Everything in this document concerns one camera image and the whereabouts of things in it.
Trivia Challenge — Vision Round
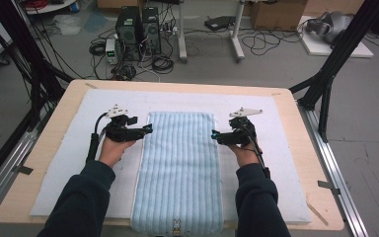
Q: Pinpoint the white metal table frame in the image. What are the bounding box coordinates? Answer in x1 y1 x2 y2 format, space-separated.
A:
177 0 246 64

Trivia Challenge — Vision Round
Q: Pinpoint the person's right hand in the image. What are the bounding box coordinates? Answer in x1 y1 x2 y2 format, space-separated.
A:
228 142 261 168

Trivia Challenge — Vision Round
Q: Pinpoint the black computer tower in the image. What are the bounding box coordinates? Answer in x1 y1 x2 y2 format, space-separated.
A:
141 6 162 55
115 5 143 62

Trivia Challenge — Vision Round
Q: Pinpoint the white power supply unit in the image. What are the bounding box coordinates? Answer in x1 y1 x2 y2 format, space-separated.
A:
105 38 117 65

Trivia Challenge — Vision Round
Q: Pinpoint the cardboard box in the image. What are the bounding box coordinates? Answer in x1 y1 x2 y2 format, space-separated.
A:
250 0 309 32

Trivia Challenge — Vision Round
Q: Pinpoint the coiled black cable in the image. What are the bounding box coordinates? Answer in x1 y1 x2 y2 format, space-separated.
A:
88 40 107 57
151 55 176 75

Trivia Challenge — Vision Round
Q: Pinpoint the white floor board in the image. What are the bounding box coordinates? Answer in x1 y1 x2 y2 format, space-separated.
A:
298 15 374 59

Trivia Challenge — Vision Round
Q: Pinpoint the black metal frame strut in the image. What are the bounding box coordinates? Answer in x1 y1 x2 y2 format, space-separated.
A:
289 0 379 142
0 0 75 132

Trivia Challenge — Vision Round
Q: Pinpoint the white foam mat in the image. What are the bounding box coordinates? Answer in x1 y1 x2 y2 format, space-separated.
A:
29 88 313 225

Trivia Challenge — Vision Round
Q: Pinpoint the black flat box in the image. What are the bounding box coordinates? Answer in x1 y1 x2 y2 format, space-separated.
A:
204 15 236 32

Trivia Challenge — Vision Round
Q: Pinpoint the aluminium rail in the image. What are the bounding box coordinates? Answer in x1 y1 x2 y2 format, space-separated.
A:
297 102 369 237
0 108 57 221

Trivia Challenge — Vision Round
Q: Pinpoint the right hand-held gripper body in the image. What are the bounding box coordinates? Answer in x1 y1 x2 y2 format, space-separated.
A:
221 107 264 147

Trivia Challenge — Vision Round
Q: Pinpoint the loose black floor cable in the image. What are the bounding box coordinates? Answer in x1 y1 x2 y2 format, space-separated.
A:
241 28 305 57

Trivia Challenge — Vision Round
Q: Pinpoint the black tape piece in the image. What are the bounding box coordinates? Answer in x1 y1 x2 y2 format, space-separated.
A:
13 165 34 176
317 180 341 196

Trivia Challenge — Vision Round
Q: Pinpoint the grey rounded device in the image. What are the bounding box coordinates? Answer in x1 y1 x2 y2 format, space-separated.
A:
305 11 354 43

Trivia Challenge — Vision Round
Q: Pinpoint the left hand-held gripper cable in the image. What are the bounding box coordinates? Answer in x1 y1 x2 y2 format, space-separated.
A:
85 112 111 165

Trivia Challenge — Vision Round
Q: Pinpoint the hand-held gripper cable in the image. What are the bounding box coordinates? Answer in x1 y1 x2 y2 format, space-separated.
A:
243 121 271 181
85 112 111 165

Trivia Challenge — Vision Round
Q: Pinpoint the person's left hand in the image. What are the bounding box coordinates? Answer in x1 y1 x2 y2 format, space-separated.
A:
98 137 136 169

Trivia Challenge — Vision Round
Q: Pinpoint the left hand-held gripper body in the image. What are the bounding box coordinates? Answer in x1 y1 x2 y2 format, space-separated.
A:
104 104 146 143

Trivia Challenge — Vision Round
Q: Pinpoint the white round table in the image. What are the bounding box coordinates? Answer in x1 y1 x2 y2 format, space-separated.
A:
24 0 78 16

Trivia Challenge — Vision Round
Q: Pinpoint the clear plastic sheet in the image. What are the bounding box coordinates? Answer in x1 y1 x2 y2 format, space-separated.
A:
52 14 83 37

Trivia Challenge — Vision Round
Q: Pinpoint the right hand-held gripper cable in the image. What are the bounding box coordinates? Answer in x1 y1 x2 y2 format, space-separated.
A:
243 121 271 181

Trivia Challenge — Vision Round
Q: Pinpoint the blue striped towel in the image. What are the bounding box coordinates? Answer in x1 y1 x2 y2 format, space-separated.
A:
130 111 225 237

